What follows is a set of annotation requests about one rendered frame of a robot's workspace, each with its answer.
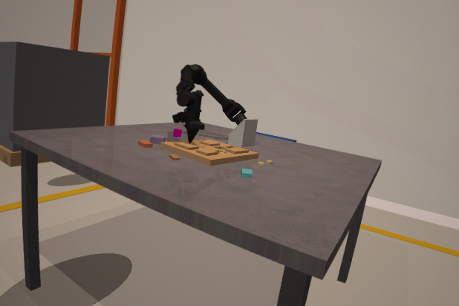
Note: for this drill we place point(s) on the magenta cube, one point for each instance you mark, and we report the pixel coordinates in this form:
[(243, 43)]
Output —
[(177, 132)]

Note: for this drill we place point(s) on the teal rectangular block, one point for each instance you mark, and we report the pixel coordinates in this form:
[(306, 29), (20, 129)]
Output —
[(246, 173)]

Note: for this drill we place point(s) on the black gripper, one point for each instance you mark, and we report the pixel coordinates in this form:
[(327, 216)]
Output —
[(195, 124)]

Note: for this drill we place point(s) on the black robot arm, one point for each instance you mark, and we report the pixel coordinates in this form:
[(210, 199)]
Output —
[(194, 74)]

